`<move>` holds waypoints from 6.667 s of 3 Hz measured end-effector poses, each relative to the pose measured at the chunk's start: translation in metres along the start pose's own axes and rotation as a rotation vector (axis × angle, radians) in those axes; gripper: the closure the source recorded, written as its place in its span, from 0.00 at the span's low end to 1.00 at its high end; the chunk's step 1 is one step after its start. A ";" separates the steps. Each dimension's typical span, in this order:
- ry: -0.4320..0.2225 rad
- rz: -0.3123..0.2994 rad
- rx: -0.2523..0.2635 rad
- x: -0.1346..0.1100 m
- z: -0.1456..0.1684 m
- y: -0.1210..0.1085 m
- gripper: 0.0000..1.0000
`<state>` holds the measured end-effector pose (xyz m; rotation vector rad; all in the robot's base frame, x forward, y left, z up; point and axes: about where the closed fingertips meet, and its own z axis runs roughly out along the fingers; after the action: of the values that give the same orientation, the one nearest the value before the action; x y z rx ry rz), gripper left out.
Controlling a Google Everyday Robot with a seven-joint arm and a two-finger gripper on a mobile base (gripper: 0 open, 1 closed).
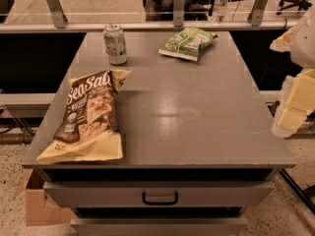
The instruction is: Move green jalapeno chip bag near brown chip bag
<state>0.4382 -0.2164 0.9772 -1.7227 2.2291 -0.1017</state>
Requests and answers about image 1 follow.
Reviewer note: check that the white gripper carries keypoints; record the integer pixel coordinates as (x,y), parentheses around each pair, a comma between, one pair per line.
(305,44)

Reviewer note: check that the green jalapeno chip bag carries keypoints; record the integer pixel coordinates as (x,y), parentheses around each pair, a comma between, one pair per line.
(187,44)

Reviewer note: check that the brown sea salt chip bag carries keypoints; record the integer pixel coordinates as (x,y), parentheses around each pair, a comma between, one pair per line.
(89,131)

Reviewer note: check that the black office chair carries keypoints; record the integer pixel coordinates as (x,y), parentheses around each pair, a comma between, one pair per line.
(288,4)

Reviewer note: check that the clear plastic water bottle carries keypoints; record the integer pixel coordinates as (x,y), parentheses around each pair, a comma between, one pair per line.
(219,10)

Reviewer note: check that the grey metal drawer cabinet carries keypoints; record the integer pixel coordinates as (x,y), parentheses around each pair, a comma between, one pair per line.
(179,121)

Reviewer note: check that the person sitting in background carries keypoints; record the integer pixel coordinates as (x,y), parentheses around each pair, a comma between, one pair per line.
(164,10)

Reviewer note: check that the upper grey drawer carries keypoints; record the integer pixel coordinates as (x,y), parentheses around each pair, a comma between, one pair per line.
(129,193)

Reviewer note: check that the grey drawer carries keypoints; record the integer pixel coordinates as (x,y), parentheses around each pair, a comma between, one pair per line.
(129,193)
(159,227)

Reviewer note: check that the white green soda can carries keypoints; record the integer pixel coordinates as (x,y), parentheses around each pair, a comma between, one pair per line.
(115,44)

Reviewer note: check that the lower grey drawer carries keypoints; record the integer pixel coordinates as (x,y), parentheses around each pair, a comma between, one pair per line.
(159,227)

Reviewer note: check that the metal railing with glass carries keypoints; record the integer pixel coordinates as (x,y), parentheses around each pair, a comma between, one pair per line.
(93,15)

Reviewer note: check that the brown cardboard box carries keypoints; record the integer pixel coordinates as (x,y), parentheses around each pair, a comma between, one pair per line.
(41,210)

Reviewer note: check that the dark round object far left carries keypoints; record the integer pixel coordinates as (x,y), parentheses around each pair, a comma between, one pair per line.
(5,8)

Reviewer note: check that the black drawer handle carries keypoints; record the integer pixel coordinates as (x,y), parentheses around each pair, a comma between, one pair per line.
(168,200)

